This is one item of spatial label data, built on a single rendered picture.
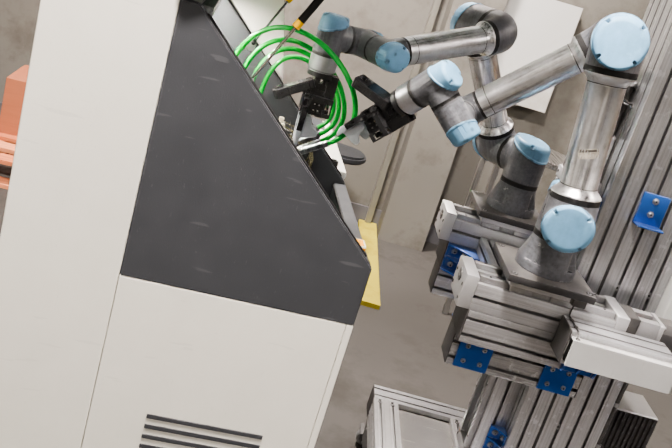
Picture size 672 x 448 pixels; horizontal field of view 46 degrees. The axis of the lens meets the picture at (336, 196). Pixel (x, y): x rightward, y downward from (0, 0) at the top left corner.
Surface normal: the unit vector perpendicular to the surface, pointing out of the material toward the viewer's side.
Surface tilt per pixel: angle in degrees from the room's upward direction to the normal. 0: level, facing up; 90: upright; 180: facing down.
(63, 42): 90
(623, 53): 82
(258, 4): 90
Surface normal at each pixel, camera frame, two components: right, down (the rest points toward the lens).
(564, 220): -0.28, 0.34
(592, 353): -0.04, 0.29
